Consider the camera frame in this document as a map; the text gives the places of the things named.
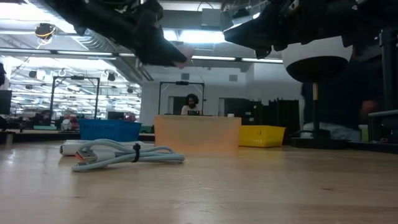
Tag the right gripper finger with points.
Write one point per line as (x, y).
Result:
(248, 32)

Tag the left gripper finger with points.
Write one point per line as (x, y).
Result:
(161, 49)

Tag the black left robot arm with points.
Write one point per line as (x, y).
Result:
(93, 15)

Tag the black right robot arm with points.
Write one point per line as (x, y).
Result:
(373, 18)

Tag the orange translucent bin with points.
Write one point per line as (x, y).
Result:
(197, 133)

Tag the blue plastic bin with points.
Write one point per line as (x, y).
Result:
(109, 130)

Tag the yellow plastic bin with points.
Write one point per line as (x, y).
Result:
(261, 136)

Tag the white globe lamp black base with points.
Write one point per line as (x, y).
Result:
(311, 53)

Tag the linear ceiling light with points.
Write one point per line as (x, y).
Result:
(217, 58)

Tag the grey ceiling box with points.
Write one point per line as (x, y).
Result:
(211, 17)

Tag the person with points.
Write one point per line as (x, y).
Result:
(191, 109)
(335, 99)

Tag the black cabinets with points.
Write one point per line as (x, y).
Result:
(273, 115)

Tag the black ceiling dome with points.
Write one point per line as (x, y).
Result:
(45, 30)

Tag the person's hand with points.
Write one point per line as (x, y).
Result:
(370, 109)

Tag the grey metal bar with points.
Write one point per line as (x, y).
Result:
(384, 113)

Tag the light green cup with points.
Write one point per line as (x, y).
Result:
(364, 133)

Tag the black monitor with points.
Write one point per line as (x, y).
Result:
(5, 102)

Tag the black rig frame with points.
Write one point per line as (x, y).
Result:
(76, 77)
(182, 83)

